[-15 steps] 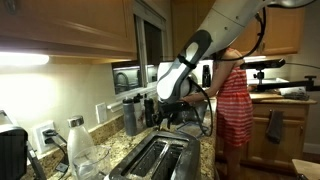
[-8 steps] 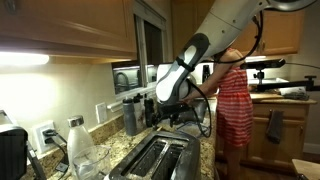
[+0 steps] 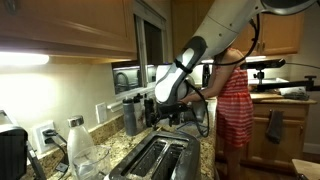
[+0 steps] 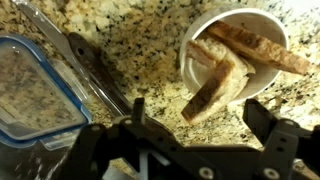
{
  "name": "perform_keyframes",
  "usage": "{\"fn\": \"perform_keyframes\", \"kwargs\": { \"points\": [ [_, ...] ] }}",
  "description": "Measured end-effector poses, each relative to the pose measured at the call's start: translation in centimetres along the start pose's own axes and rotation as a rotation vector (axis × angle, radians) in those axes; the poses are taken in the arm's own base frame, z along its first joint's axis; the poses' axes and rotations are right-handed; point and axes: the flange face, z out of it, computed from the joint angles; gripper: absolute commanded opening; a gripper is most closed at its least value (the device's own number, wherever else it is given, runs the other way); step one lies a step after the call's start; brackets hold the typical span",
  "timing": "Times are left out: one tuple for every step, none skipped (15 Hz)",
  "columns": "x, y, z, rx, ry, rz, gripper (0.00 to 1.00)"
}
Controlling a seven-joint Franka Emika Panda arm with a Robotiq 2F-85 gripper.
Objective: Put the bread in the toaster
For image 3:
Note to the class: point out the stainless steel sink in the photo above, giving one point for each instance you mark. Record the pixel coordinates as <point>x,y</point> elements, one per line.
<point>198,111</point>

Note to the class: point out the white wall outlet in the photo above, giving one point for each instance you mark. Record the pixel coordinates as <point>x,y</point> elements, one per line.
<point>40,140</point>

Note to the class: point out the dark hanging dish towel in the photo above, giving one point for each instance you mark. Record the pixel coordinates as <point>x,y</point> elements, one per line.
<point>275,126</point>

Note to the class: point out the light wooden stool top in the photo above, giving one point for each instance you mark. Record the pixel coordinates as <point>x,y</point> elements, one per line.
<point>306,168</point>

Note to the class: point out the white light switch plate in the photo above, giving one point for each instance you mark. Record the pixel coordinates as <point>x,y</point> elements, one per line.
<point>101,112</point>

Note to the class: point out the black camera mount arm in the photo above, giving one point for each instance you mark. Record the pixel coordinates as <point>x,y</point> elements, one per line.
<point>286,85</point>

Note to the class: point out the clear glass measuring cup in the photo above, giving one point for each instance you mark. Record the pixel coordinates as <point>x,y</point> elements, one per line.
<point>91,163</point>

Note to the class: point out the black coffee maker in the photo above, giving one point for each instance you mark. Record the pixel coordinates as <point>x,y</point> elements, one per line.
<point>13,153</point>

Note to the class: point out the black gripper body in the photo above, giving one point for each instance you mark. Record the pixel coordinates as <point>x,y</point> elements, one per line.
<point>171,109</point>

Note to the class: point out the kitchen window white frame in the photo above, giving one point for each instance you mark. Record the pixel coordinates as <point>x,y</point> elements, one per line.
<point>146,53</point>

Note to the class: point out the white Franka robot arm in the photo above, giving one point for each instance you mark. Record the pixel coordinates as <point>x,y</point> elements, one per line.
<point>216,30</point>

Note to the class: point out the stainless steel two-slot toaster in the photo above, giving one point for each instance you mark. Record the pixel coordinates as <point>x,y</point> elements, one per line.
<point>160,160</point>

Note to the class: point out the clear glass bottle silver cap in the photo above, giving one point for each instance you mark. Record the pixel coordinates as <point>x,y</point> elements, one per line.
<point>78,140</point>

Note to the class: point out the woman in red striped dress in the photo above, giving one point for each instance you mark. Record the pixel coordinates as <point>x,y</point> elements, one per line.
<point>235,110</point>

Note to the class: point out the wooden lower cabinet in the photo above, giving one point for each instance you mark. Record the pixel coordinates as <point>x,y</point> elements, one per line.
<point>293,133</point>

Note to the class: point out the dim under-cabinet light strip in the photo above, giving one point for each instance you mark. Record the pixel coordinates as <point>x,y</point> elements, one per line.
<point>256,58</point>

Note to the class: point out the wooden corner upper cabinet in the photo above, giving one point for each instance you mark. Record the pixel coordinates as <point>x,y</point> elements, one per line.
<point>280,33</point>

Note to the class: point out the clear plastic container lid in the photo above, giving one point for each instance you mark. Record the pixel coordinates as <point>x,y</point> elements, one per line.
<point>186,128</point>

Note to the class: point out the thick wooden cutting board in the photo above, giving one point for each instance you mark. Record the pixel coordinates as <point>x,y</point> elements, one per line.
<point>266,96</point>

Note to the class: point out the white plastic bag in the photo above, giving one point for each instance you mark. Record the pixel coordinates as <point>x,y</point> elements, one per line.
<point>295,93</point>

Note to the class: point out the bright under-cabinet light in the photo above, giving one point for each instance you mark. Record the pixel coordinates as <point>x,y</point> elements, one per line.
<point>23,58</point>

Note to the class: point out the grey water bottle black cap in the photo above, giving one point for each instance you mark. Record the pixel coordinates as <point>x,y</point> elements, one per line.
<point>129,116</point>

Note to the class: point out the tall black grinder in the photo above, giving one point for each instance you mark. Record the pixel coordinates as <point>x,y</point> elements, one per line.
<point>206,76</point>

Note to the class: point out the black stereo camera bar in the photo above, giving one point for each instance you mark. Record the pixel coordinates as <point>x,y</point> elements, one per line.
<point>263,64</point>

